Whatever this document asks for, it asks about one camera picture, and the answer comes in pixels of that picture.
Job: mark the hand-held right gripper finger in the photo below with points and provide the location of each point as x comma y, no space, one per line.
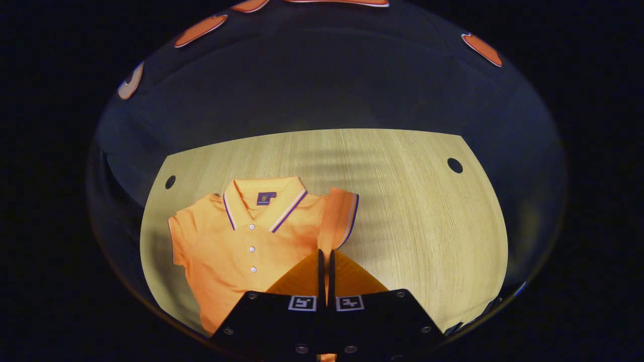
332,281
321,281

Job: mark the orange T-shirt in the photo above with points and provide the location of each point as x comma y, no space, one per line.
226,251

